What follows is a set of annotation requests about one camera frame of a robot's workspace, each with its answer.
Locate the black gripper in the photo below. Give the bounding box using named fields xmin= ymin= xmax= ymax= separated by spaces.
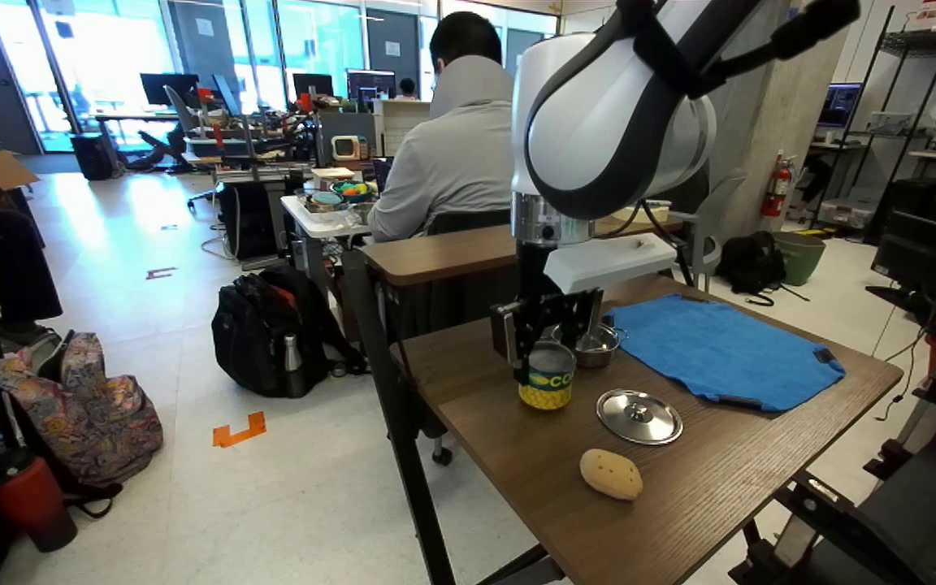
xmin=489 ymin=244 xmax=602 ymax=375

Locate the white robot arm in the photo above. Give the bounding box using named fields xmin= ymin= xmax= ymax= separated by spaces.
xmin=489 ymin=0 xmax=862 ymax=377

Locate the small steel bowl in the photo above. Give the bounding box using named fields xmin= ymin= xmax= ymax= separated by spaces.
xmin=574 ymin=326 xmax=618 ymax=370

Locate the silver pot lid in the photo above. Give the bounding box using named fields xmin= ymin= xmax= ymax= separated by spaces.
xmin=596 ymin=390 xmax=681 ymax=449

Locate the blue cloth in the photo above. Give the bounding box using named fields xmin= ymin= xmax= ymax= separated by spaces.
xmin=610 ymin=293 xmax=846 ymax=413

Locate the person in grey sweater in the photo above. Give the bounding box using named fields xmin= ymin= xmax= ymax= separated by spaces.
xmin=366 ymin=14 xmax=509 ymax=239

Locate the potato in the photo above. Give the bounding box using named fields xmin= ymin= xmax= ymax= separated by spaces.
xmin=579 ymin=449 xmax=644 ymax=499

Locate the black bag by pillar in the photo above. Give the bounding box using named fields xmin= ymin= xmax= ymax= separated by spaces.
xmin=717 ymin=231 xmax=785 ymax=293

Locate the black backpack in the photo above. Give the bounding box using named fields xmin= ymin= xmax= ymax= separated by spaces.
xmin=212 ymin=265 xmax=357 ymax=395

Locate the red fire extinguisher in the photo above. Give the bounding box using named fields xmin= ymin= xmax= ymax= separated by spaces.
xmin=760 ymin=154 xmax=792 ymax=222

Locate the floral patterned bag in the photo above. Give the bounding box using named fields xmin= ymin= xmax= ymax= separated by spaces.
xmin=0 ymin=332 xmax=167 ymax=498

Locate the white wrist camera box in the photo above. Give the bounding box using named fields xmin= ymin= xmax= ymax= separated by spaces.
xmin=544 ymin=234 xmax=675 ymax=293

